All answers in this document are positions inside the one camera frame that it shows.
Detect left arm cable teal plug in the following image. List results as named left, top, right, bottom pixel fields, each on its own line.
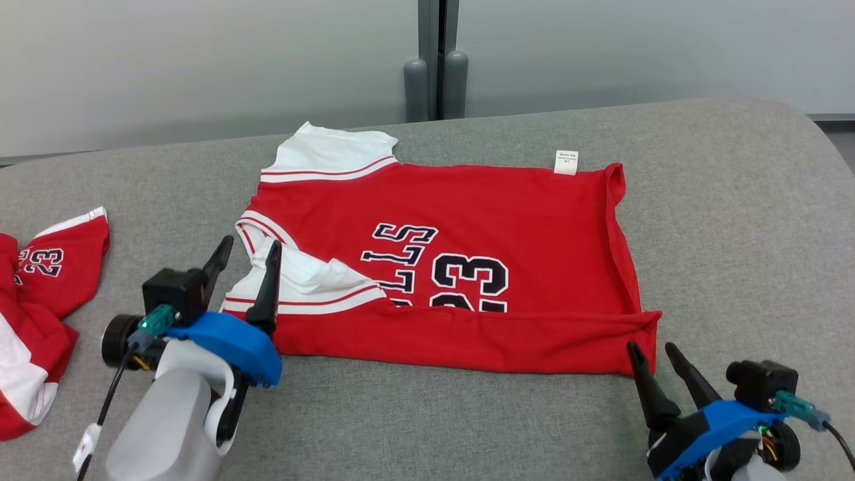
left=72, top=304, right=176, bottom=481

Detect arm cable teal plug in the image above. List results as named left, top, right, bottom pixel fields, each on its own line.
left=775, top=391, right=855, bottom=472
left=72, top=304, right=176, bottom=481

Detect red shorts white stripe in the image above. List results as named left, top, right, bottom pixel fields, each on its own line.
left=0, top=206, right=111, bottom=442

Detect red basketball jersey white sleeves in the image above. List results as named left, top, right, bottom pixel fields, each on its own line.
left=220, top=122, right=663, bottom=377

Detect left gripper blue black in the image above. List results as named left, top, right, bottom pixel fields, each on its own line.
left=102, top=235, right=283, bottom=443

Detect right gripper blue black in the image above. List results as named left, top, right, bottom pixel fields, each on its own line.
left=626, top=341, right=802, bottom=481

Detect right arm cable teal plug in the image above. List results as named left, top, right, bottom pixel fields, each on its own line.
left=775, top=391, right=855, bottom=472

